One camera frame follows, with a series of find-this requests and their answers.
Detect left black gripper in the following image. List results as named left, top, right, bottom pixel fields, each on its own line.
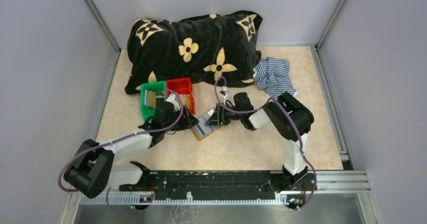
left=163, top=104, right=199, bottom=132

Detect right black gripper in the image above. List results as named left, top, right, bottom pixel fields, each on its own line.
left=205, top=103, right=244, bottom=126

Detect green plastic bin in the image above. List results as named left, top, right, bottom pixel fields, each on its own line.
left=140, top=81, right=166, bottom=121

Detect red plastic bin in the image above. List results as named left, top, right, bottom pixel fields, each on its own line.
left=166, top=77, right=195, bottom=115

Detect yellow leather card holder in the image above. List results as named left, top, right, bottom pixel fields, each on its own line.
left=191, top=113, right=220, bottom=141

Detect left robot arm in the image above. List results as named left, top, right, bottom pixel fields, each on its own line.
left=59, top=102, right=199, bottom=198

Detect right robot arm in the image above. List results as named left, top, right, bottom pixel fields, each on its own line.
left=205, top=92, right=314, bottom=190

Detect cards in green bin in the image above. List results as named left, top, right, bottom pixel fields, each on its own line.
left=143, top=90, right=165, bottom=109

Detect cards in red bin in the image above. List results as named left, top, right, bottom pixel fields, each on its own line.
left=180, top=94, right=193, bottom=109

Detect blue striped cloth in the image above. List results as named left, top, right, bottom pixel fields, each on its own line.
left=253, top=57, right=299, bottom=99

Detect black floral blanket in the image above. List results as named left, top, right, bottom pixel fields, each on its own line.
left=124, top=11, right=263, bottom=95

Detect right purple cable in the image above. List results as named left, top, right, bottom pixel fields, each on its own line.
left=214, top=76, right=318, bottom=212

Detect purple cable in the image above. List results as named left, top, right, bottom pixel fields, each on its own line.
left=214, top=76, right=318, bottom=212
left=58, top=89, right=185, bottom=214

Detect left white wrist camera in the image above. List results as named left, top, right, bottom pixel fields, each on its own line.
left=166, top=93, right=182, bottom=111

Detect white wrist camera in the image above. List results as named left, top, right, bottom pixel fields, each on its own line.
left=166, top=93, right=182, bottom=111
left=219, top=86, right=233, bottom=106

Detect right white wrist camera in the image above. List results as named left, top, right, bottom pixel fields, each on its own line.
left=219, top=86, right=233, bottom=106

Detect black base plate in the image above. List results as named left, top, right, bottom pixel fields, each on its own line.
left=119, top=171, right=315, bottom=201

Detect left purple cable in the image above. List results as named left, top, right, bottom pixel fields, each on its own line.
left=58, top=89, right=185, bottom=214

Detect aluminium front rail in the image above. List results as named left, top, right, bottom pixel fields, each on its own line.
left=79, top=171, right=371, bottom=207

